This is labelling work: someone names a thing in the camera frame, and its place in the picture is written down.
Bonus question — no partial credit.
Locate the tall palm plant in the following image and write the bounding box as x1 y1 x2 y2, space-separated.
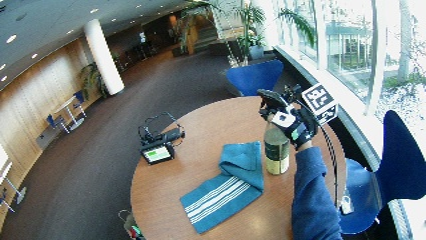
179 0 317 66

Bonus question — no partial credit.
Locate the small white bistro table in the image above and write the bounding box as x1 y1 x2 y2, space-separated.
53 95 87 132

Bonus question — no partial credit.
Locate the dark green glass bottle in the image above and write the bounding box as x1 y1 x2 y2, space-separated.
264 120 292 176

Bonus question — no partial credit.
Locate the black camera device with cables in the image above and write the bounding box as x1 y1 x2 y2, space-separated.
137 111 187 148

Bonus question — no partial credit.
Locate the white table with metal leg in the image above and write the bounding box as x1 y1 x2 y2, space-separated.
0 159 28 205

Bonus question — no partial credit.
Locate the black glove cable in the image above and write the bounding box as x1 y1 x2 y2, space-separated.
320 123 342 204

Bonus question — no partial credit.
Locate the grey plant pot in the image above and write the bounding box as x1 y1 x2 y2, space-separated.
248 44 266 61

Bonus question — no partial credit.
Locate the white cable plug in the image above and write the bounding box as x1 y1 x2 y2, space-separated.
340 195 356 215

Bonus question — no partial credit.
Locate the white marker cube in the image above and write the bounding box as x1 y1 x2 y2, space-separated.
301 82 340 126

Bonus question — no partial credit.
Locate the green potted plant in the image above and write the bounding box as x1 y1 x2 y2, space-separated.
77 62 111 100

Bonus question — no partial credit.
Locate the white round column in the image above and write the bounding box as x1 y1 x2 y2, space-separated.
83 18 127 96

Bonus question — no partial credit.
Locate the blue shell chair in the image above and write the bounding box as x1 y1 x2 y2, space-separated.
337 109 426 236
225 59 285 97

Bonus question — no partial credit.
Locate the small black monitor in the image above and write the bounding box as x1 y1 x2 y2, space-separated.
140 143 177 166

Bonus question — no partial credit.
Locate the small blue chair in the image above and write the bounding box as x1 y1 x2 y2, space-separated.
72 90 89 120
45 113 72 135

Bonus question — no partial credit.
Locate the blue towel with white stripes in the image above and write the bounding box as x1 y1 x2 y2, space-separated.
179 140 266 235

